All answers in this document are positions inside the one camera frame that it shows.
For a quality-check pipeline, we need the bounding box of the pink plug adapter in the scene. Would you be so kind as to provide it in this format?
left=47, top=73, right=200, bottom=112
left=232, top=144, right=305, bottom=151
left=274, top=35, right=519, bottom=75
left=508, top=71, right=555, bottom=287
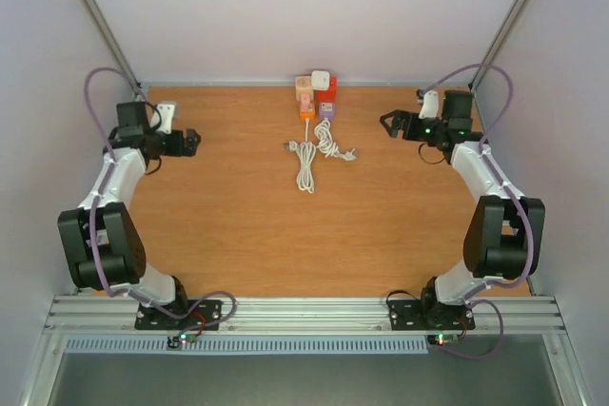
left=300, top=93, right=314, bottom=113

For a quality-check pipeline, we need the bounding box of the white cord of orange strip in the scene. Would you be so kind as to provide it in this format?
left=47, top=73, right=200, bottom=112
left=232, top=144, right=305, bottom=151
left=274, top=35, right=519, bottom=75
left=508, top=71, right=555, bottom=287
left=283, top=118, right=318, bottom=195

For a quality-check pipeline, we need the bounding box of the beige cube socket adapter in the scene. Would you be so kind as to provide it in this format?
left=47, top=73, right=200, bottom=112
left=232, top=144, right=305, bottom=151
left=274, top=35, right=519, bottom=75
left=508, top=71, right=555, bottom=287
left=295, top=75, right=314, bottom=101

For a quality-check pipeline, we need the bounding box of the purple power strip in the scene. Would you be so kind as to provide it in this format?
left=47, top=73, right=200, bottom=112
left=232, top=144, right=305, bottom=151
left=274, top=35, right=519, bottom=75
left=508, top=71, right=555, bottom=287
left=318, top=102, right=336, bottom=122

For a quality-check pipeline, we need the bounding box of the orange power strip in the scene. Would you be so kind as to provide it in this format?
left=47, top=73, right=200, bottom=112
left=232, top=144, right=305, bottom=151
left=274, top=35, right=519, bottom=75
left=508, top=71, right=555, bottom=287
left=299, top=102, right=316, bottom=122

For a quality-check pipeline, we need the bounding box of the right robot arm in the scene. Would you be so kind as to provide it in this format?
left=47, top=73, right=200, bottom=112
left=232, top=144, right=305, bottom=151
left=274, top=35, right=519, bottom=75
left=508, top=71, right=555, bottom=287
left=380, top=90, right=545, bottom=330

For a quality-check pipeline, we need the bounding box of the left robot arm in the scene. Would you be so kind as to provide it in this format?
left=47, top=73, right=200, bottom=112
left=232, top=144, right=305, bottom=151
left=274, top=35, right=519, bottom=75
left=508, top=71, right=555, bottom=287
left=57, top=102, right=201, bottom=328

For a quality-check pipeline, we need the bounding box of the red cube socket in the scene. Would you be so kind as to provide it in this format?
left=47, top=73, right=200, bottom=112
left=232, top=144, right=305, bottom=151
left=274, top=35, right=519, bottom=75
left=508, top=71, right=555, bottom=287
left=316, top=75, right=338, bottom=103

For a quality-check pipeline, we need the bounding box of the white cube plug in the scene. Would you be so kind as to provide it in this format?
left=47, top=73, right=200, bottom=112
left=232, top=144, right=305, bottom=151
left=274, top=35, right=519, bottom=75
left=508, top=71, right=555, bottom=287
left=310, top=69, right=331, bottom=91

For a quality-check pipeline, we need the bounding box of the left small circuit board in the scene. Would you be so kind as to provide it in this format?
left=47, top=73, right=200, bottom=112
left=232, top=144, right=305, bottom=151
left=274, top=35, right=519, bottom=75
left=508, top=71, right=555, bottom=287
left=166, top=333, right=198, bottom=351

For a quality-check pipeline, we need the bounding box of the small circuit board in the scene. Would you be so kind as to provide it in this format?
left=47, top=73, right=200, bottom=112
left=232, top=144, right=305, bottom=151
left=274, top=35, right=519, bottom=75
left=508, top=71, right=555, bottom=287
left=427, top=333, right=461, bottom=346
left=166, top=333, right=198, bottom=351

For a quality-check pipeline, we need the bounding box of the right small circuit board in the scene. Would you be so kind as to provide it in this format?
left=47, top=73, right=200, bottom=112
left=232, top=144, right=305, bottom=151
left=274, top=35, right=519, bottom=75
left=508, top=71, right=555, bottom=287
left=427, top=333, right=461, bottom=346

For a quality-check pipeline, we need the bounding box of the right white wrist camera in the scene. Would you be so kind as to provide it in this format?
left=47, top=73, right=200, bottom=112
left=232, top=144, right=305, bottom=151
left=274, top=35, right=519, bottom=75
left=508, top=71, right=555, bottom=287
left=417, top=89, right=440, bottom=119

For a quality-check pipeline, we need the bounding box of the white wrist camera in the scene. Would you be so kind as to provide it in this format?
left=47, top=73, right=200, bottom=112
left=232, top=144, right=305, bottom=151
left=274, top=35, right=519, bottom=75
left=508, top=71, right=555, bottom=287
left=157, top=101, right=178, bottom=134
left=417, top=89, right=440, bottom=119

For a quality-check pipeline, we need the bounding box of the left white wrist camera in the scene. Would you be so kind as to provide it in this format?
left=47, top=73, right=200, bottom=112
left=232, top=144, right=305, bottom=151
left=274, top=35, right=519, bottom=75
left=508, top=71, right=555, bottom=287
left=157, top=101, right=178, bottom=134

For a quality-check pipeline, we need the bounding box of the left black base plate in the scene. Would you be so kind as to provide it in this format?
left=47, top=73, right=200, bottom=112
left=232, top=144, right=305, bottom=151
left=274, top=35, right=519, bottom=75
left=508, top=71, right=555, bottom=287
left=134, top=300, right=224, bottom=332

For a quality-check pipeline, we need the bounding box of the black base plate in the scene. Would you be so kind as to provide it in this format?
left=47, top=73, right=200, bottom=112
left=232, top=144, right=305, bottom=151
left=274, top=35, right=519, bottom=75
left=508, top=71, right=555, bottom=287
left=387, top=299, right=476, bottom=331
left=134, top=300, right=224, bottom=332

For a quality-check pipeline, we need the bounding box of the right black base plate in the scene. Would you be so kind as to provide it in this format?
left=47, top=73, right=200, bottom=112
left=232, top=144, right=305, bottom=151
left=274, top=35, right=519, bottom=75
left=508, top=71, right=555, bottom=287
left=387, top=299, right=476, bottom=331

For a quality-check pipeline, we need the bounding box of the aluminium front rail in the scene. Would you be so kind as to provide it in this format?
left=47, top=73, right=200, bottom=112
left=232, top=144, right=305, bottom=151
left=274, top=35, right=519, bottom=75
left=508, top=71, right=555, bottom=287
left=43, top=295, right=566, bottom=336

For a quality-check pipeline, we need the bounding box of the left aluminium corner post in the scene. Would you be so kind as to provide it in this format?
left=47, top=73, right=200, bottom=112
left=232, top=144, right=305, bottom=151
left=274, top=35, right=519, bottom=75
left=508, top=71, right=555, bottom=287
left=82, top=0, right=139, bottom=86

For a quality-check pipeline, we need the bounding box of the aluminium corner post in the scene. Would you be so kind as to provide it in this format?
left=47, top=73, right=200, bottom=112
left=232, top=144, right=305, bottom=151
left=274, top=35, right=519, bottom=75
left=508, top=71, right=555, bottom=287
left=482, top=0, right=530, bottom=64
left=82, top=0, right=139, bottom=86

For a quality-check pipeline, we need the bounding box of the right aluminium corner post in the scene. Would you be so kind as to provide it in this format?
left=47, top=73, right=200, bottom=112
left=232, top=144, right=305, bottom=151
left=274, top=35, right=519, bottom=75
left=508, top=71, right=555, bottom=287
left=482, top=0, right=530, bottom=64

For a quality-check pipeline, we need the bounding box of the blue slotted cable duct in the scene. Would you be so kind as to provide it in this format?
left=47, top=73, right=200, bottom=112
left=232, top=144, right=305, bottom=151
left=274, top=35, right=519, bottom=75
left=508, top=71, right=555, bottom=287
left=65, top=335, right=428, bottom=356

